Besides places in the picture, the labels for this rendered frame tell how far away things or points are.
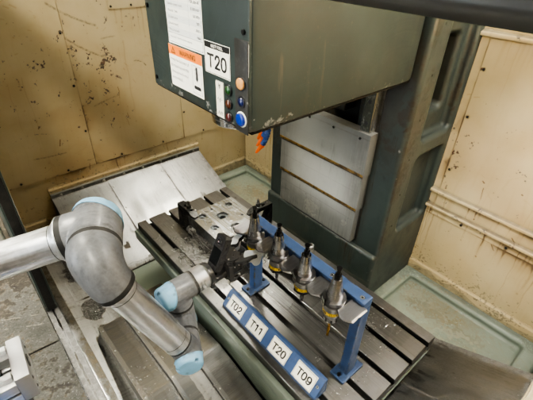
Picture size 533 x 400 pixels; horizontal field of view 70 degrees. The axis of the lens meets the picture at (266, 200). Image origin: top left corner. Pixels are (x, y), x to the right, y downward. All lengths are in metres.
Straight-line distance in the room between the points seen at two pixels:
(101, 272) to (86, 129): 1.38
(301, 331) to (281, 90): 0.82
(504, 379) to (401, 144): 0.84
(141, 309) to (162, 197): 1.37
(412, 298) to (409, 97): 1.02
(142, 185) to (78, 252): 1.45
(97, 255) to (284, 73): 0.55
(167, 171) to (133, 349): 1.13
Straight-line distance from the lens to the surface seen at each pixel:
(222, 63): 0.89
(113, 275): 0.87
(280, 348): 1.28
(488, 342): 2.00
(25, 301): 3.01
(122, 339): 1.66
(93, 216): 0.93
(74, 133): 2.16
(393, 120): 1.43
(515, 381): 1.59
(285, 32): 0.86
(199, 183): 2.35
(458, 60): 1.65
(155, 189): 2.28
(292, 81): 0.91
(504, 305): 2.00
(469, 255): 1.93
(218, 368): 1.45
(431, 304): 2.03
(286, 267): 1.12
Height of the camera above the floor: 2.00
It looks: 35 degrees down
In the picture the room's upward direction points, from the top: 2 degrees clockwise
